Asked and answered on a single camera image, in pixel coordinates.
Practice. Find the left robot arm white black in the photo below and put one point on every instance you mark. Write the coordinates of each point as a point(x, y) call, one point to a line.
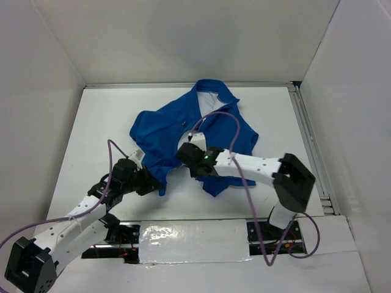
point(35, 264)

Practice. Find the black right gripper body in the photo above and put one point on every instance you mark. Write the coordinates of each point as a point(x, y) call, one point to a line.
point(193, 173)

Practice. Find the aluminium frame rail back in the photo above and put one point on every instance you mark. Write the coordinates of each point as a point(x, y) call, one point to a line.
point(170, 85)

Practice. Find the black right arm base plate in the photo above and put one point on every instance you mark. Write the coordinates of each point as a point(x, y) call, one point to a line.
point(271, 237)

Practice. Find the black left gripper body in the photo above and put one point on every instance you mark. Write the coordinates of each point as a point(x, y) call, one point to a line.
point(140, 182)

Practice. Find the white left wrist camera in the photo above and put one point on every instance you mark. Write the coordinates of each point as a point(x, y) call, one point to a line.
point(137, 155)

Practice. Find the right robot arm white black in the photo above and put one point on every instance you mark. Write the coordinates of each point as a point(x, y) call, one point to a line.
point(292, 181)

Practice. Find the blue jacket white lining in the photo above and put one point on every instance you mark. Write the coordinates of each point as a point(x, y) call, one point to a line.
point(210, 106)

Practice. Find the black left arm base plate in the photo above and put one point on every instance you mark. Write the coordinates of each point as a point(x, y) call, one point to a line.
point(126, 236)

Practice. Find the white glossy taped sheet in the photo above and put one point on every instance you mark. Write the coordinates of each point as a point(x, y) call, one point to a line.
point(199, 241)

